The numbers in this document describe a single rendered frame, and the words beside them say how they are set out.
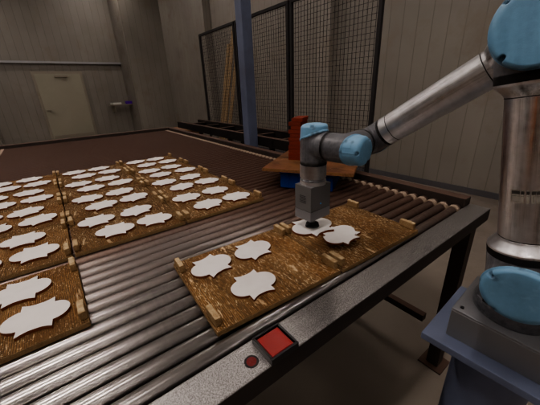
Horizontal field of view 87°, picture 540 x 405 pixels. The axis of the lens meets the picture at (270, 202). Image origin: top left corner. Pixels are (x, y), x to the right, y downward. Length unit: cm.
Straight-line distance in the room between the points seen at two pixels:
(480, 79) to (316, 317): 63
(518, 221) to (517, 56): 25
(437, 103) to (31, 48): 1167
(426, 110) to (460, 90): 7
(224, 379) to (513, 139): 67
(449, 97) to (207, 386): 77
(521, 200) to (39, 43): 1191
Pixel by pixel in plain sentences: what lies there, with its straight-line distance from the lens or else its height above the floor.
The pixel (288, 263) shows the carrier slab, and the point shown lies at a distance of 93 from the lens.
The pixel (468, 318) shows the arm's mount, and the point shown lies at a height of 94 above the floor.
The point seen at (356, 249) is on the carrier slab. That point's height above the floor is 94.
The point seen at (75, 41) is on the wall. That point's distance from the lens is 1213.
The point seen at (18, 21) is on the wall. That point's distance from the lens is 1205.
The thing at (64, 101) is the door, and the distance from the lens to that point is 1187.
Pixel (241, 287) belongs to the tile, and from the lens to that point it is 84.
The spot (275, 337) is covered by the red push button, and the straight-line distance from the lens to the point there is 72.
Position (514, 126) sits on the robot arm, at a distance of 60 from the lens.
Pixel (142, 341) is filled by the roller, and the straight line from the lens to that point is 82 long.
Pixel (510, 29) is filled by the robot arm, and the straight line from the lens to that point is 57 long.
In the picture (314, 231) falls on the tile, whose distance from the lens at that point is 86.
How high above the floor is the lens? 146
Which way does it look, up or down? 22 degrees down
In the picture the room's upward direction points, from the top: 2 degrees counter-clockwise
